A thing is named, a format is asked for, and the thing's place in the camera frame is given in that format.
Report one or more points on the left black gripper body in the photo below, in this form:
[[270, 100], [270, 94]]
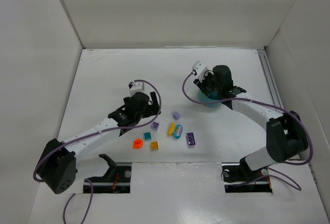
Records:
[[152, 104]]

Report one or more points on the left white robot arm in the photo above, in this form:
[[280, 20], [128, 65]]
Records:
[[64, 162]]

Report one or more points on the teal small square lego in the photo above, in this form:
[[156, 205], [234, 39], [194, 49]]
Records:
[[147, 136]]

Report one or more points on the light purple small lego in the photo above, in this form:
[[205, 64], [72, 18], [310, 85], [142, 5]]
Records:
[[176, 115]]

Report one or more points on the orange round lego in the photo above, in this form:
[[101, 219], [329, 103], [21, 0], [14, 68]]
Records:
[[138, 144]]

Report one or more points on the aluminium rail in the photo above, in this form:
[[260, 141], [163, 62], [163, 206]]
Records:
[[272, 87]]

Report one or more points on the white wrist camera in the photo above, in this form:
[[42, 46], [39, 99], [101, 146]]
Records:
[[135, 87], [199, 69]]

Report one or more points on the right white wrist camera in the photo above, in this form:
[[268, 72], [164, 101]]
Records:
[[199, 69]]

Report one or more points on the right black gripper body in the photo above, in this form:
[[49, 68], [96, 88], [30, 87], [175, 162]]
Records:
[[207, 88]]

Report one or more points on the dark purple lego brick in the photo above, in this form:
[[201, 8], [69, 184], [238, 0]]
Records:
[[190, 140]]

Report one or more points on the lilac square lego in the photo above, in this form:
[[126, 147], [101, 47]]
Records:
[[155, 126]]

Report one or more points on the yellow long lego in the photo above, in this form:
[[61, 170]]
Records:
[[171, 128]]

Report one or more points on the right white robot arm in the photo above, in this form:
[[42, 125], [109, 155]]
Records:
[[285, 137]]

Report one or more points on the orange square lego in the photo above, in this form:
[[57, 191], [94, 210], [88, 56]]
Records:
[[154, 145]]

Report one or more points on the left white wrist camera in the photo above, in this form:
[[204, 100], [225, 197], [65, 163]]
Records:
[[135, 87]]

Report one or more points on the teal round divided container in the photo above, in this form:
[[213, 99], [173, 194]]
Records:
[[209, 101]]

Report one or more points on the teal oval decorated lego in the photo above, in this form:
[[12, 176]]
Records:
[[178, 130]]

